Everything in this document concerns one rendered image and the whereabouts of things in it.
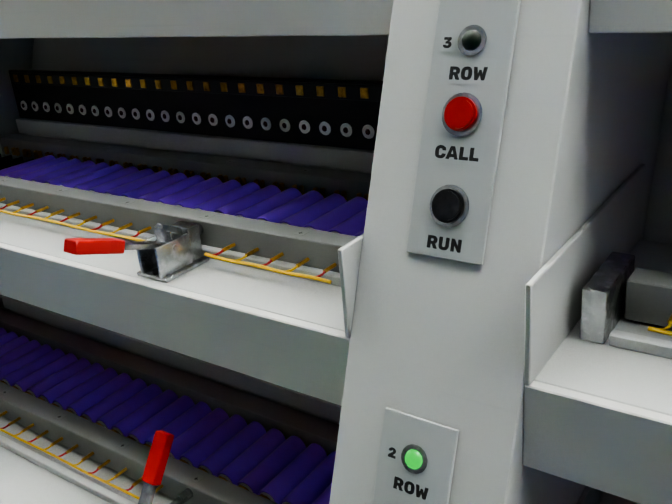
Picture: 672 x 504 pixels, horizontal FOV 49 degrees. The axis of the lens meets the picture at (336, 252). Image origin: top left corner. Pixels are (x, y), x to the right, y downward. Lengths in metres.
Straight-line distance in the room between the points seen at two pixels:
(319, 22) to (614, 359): 0.23
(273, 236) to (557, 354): 0.19
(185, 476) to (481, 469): 0.28
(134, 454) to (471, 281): 0.35
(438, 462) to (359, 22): 0.23
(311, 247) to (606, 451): 0.21
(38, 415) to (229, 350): 0.29
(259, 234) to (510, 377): 0.20
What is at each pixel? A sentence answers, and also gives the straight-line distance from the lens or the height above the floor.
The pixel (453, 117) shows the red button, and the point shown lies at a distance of 0.35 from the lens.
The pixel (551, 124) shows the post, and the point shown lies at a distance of 0.34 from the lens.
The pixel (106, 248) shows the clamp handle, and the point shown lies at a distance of 0.46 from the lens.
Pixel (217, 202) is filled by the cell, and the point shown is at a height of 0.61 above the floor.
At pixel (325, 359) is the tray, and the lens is 0.40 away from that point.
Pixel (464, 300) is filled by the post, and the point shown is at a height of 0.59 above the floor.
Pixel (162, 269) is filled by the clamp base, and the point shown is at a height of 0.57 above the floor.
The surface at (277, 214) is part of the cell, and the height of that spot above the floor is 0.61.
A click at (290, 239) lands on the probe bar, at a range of 0.46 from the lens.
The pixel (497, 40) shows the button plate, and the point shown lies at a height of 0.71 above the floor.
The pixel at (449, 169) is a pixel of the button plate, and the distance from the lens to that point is 0.35.
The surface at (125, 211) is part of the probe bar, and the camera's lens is 0.57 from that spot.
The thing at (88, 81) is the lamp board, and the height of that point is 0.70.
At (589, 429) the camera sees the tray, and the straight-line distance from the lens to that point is 0.35.
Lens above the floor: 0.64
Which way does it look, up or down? 5 degrees down
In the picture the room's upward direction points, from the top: 7 degrees clockwise
